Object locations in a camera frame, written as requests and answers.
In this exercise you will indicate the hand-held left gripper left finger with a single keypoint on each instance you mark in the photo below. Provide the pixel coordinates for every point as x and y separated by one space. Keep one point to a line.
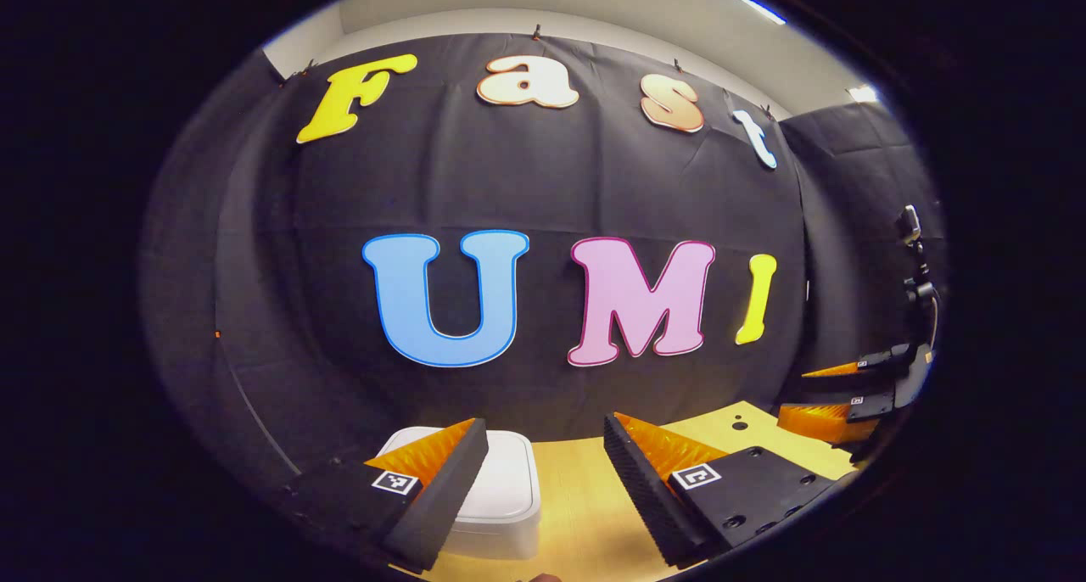
433 514

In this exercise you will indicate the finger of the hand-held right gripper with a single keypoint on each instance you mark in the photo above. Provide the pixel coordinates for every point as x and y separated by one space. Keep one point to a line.
827 421
882 363

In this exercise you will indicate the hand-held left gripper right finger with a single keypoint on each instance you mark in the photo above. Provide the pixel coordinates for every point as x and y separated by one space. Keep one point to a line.
649 506

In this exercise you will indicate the white desktop garbage bin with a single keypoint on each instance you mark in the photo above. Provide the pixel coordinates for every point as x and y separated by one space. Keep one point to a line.
501 489

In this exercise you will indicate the wooden desktop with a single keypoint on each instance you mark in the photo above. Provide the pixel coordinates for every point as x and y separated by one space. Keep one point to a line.
577 523

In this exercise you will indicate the small ceiling light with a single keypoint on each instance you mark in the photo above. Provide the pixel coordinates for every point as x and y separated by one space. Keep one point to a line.
864 94

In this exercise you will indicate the black backdrop cloth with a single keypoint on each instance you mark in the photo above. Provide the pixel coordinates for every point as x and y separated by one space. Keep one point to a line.
543 192

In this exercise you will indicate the long ceiling light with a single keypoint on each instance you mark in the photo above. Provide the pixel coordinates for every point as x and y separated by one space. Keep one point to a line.
755 3

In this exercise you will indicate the row of black cloth clips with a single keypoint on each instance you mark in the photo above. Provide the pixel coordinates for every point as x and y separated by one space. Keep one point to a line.
536 32

